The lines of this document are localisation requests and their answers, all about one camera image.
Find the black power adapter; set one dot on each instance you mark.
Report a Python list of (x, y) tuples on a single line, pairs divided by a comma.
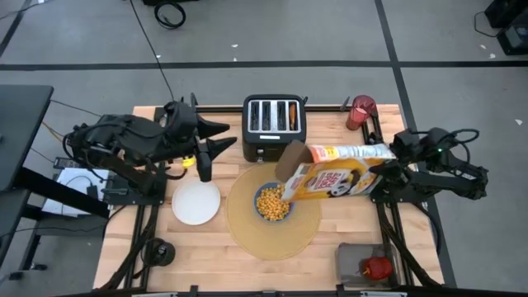
[(66, 163)]

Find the black round device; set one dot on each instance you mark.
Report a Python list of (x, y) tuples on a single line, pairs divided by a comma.
[(158, 252)]

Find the white round plate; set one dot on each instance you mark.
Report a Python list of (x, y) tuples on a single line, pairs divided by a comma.
[(196, 202)]

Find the white paper sheets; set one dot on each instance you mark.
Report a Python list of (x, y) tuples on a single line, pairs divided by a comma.
[(70, 194)]

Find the red apple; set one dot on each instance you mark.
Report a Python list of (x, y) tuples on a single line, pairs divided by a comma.
[(377, 269)]

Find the black desk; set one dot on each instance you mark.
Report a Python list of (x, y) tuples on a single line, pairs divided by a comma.
[(20, 132)]

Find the black equipment case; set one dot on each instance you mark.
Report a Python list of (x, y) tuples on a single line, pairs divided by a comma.
[(511, 24)]

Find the yellow cereal puffs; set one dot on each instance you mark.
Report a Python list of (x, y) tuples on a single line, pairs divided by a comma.
[(270, 204)]

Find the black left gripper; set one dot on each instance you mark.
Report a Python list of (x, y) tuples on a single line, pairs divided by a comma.
[(181, 119)]

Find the slice of toast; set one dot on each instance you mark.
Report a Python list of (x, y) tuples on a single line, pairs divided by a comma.
[(292, 116)]

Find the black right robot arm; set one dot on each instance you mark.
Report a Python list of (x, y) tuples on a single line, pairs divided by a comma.
[(453, 181)]

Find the red faceted plastic cup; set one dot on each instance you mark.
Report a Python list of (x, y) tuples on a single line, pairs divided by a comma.
[(359, 113)]

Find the round woven straw placemat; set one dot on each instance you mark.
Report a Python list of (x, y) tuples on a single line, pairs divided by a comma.
[(247, 235)]

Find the black four-slot toaster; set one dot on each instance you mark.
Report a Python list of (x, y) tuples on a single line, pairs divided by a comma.
[(264, 136)]

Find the black aluminium frame rail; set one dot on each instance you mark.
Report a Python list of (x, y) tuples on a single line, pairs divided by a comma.
[(378, 130), (145, 276), (367, 134), (128, 276), (268, 293), (222, 109)]

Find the grey rectangular tray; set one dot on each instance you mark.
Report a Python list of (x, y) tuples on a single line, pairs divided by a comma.
[(348, 260)]

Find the black stand beam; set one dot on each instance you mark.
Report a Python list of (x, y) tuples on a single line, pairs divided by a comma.
[(45, 187)]

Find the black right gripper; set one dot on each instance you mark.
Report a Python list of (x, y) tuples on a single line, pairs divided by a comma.
[(404, 144)]

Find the yellow cereal box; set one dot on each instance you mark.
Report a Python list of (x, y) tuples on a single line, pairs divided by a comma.
[(330, 181)]

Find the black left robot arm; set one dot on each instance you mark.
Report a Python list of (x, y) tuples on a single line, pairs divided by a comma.
[(123, 136)]

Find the blue ceramic bowl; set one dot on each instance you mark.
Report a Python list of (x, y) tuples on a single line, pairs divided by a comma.
[(255, 198)]

